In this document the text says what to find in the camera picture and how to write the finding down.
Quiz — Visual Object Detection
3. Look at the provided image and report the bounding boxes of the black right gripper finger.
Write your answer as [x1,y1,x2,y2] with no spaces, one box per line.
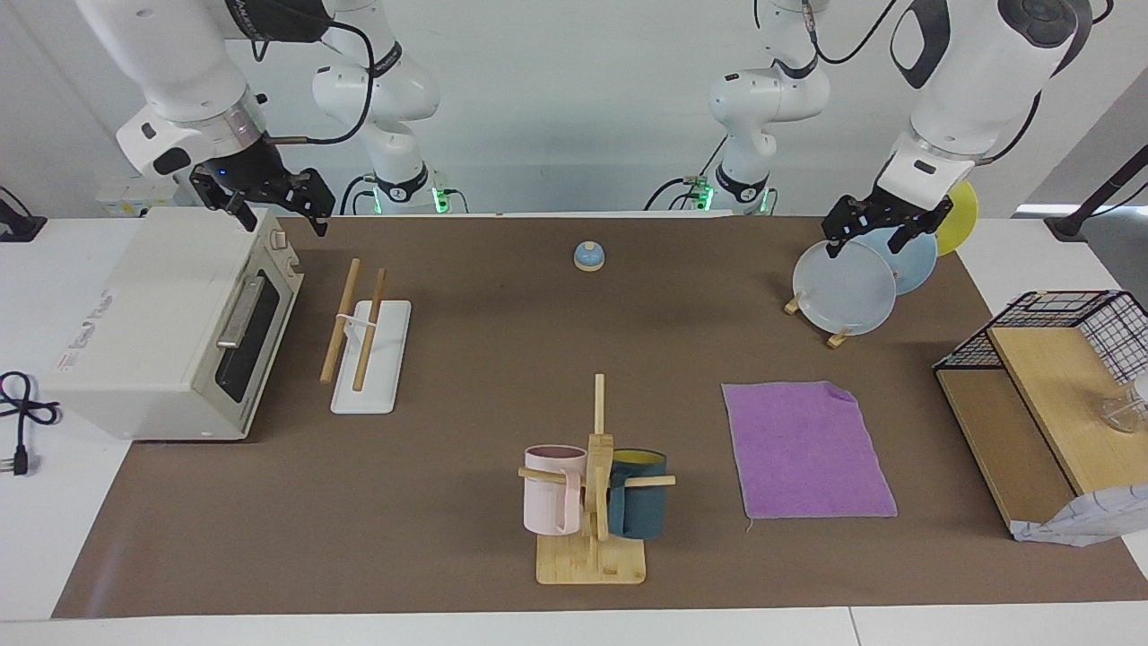
[190,170,261,232]
[287,168,335,237]

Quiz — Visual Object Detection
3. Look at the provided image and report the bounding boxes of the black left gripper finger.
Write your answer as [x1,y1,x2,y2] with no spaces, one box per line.
[892,202,953,252]
[825,196,875,259]

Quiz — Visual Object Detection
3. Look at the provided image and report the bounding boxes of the purple and grey towel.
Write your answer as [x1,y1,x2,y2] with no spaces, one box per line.
[722,380,898,521]

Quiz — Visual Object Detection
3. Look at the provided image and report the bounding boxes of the wooden plate rack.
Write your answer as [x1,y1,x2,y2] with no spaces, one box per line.
[783,292,853,350]

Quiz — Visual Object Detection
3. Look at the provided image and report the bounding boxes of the white towel rack wooden rods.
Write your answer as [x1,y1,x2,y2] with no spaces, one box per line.
[319,258,413,415]

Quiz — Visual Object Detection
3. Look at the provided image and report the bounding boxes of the yellow plate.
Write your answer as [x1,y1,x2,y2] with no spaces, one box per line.
[933,180,979,257]

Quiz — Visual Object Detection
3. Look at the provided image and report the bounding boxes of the light blue plate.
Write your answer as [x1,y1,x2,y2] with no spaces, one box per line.
[852,224,939,295]

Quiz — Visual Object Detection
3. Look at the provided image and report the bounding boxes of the pale grey plate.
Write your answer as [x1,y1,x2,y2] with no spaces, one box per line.
[792,239,898,336]

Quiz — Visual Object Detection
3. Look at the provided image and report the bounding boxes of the white power strip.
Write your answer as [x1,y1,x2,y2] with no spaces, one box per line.
[94,175,194,218]

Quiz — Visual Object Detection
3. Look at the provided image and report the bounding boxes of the cream toaster oven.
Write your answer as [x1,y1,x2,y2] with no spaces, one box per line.
[45,206,304,442]

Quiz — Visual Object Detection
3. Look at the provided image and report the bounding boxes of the wooden shelf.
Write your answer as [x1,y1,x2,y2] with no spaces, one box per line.
[935,325,1148,539]

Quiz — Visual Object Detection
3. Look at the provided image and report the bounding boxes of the clear glass vessel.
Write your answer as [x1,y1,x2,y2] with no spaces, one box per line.
[1094,372,1148,434]

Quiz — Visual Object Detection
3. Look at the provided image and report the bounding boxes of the white patterned paper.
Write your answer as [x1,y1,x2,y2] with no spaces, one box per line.
[1012,484,1148,548]

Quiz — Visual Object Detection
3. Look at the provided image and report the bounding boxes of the dark teal mug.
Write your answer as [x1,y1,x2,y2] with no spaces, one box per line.
[607,449,668,540]

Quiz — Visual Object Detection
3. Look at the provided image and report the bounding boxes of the brown table mat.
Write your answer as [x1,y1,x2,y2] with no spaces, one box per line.
[51,215,1148,620]

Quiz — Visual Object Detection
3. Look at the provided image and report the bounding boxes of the pink mug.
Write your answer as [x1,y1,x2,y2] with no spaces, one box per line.
[523,445,588,537]

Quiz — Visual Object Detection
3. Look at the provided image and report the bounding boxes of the wooden mug tree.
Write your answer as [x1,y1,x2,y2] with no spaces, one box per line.
[517,373,676,586]

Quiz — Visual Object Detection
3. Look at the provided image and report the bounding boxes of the black base cable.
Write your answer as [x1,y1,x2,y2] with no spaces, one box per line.
[644,135,727,213]
[339,173,378,216]

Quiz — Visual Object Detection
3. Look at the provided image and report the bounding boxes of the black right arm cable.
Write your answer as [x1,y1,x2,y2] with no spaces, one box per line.
[251,18,378,146]

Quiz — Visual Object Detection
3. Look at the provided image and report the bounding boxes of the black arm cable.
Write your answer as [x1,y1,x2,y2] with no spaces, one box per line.
[803,0,1118,167]
[251,18,378,146]

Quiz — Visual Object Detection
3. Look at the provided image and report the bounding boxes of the black wire basket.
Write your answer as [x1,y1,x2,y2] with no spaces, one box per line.
[933,290,1148,387]

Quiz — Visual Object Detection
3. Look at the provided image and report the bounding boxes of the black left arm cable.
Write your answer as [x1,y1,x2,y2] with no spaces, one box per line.
[803,0,1118,167]

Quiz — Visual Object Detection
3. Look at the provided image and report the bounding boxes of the black clamp mount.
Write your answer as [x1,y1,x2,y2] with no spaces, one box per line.
[0,187,48,243]

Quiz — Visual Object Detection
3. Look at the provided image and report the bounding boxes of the black power cord with plug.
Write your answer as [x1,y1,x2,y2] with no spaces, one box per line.
[0,371,62,476]

